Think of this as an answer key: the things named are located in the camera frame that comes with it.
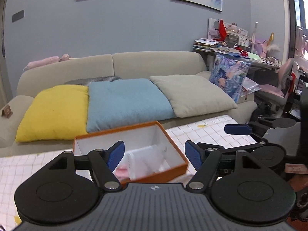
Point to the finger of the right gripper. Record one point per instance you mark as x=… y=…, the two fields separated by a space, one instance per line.
x=243 y=129

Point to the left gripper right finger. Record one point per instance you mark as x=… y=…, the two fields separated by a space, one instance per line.
x=241 y=183

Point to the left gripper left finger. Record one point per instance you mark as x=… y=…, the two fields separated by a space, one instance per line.
x=69 y=187

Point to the pink office chair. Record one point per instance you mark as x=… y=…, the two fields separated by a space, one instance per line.
x=275 y=86

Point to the fruit print checked tablecloth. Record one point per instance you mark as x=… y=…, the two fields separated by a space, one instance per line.
x=16 y=169

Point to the blue printed cushion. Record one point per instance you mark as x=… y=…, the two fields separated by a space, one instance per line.
x=229 y=74

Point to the beige cushion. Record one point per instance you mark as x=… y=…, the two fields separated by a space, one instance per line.
x=192 y=95

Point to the white items in box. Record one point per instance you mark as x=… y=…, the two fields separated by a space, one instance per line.
x=141 y=162

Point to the yellow cushion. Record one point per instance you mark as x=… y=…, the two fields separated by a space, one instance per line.
x=58 y=113

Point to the orange cardboard box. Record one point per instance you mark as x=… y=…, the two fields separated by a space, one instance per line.
x=134 y=137

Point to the cluttered desk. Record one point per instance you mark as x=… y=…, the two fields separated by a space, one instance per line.
x=233 y=42

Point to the light blue cushion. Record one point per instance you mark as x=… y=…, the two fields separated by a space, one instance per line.
x=121 y=103

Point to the small brown stand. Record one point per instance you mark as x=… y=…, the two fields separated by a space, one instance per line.
x=6 y=111

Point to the grey striped cushion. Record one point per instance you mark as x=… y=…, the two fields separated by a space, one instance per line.
x=87 y=81

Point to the pink plush toy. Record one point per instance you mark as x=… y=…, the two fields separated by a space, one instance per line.
x=47 y=61

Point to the beige sofa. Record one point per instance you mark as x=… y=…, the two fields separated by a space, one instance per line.
x=129 y=65

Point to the dark wall switch panel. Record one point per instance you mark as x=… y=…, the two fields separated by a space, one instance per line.
x=17 y=16

